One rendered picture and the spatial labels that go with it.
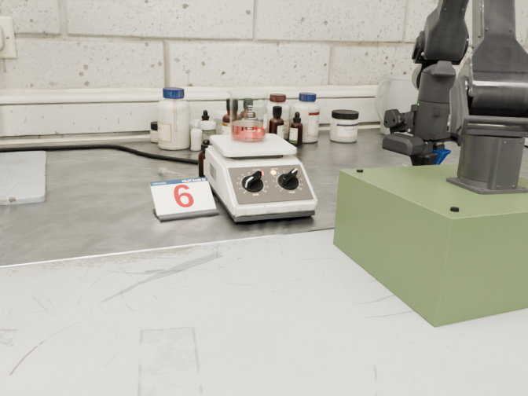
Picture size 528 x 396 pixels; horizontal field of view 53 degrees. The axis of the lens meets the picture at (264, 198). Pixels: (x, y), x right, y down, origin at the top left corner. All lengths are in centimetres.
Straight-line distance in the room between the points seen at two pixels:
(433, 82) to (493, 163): 35
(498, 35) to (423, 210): 24
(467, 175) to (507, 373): 22
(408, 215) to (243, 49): 89
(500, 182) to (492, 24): 18
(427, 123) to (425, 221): 43
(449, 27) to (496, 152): 36
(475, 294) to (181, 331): 29
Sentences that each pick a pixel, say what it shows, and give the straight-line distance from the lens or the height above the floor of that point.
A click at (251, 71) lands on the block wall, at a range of 138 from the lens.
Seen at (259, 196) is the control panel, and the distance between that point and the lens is 76.
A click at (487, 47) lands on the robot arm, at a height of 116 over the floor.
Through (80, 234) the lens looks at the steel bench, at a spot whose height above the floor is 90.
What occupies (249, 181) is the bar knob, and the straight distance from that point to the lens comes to 76.
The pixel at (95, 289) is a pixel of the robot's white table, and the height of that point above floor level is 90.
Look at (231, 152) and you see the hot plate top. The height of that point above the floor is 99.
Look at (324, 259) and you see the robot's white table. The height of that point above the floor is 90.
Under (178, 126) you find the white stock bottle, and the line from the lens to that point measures 116.
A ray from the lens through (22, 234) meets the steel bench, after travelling 76.
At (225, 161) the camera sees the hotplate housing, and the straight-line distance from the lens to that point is 81.
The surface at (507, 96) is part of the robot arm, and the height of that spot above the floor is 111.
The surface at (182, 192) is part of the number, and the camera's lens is 81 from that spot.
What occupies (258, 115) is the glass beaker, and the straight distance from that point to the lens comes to 84.
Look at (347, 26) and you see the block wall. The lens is 149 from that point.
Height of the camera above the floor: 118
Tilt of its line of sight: 19 degrees down
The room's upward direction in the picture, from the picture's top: 2 degrees clockwise
